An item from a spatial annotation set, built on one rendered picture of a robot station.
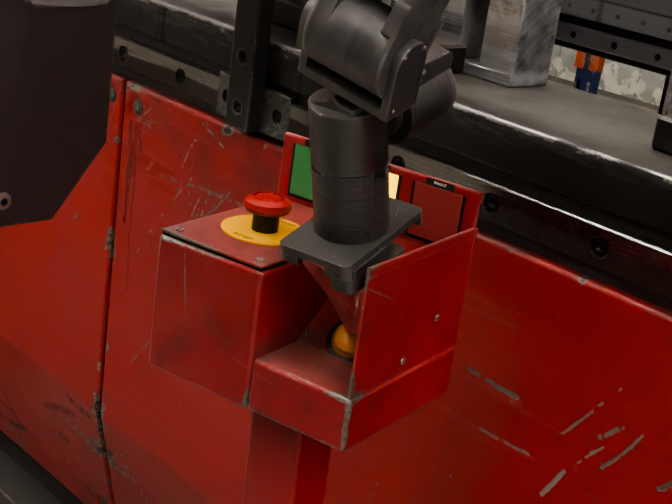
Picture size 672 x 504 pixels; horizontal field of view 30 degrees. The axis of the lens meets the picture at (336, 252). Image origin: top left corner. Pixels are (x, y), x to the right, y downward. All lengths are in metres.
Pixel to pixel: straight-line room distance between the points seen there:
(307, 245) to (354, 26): 0.18
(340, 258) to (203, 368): 0.17
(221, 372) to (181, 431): 0.58
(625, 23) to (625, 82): 4.64
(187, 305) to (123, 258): 0.62
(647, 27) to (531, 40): 0.23
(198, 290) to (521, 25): 0.45
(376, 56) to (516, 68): 0.45
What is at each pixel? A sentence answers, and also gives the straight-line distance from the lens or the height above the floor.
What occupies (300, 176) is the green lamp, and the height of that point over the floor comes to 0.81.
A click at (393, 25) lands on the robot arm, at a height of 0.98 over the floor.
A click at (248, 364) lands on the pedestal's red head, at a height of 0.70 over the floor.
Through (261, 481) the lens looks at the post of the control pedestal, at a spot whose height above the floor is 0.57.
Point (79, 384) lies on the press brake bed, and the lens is 1.76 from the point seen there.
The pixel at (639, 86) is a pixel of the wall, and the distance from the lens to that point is 6.10.
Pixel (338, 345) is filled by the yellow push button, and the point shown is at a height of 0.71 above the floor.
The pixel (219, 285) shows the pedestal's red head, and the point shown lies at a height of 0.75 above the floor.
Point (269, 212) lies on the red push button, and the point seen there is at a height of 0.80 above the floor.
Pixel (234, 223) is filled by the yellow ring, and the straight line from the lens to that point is 1.03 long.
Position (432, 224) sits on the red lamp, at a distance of 1.03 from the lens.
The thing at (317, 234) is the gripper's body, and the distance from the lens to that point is 0.94.
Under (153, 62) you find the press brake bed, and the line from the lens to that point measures 1.52.
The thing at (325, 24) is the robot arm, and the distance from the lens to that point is 0.85.
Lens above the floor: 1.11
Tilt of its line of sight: 19 degrees down
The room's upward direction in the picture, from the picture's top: 8 degrees clockwise
